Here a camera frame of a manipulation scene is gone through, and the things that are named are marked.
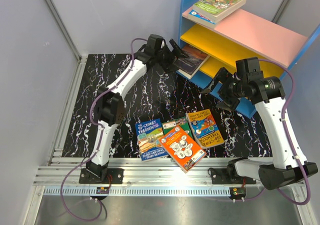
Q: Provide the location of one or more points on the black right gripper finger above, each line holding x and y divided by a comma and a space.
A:
220, 77
228, 104

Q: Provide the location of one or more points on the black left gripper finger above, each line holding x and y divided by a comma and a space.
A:
170, 67
177, 51

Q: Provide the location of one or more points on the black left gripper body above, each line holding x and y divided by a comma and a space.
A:
164, 57

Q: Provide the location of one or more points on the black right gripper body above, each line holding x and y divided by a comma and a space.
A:
234, 87

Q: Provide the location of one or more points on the dark navy paperback book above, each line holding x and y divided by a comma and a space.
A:
190, 65

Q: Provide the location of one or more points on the light blue 26-storey treehouse book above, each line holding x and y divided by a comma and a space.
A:
200, 16

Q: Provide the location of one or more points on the green 65-storey treehouse book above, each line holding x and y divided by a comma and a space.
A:
229, 6

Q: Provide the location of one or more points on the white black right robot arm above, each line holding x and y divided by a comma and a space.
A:
289, 164

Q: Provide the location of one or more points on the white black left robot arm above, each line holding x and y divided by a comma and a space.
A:
108, 109

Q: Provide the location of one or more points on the yellow 130-storey treehouse book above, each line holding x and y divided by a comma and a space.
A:
204, 128

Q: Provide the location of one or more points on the colourful wooden bookshelf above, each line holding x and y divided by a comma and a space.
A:
239, 36

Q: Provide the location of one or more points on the dark green book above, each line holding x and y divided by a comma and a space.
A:
182, 122

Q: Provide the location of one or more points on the orange cartoon book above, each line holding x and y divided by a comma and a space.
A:
182, 148

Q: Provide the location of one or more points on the blue 91-storey treehouse book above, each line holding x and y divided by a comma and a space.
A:
148, 133

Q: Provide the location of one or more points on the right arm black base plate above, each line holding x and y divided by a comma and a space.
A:
219, 176

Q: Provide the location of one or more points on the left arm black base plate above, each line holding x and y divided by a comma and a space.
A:
113, 176

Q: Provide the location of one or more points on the aluminium rail frame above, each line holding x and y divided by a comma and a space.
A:
164, 96

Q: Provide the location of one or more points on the slotted grey cable duct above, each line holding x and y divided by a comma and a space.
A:
141, 191

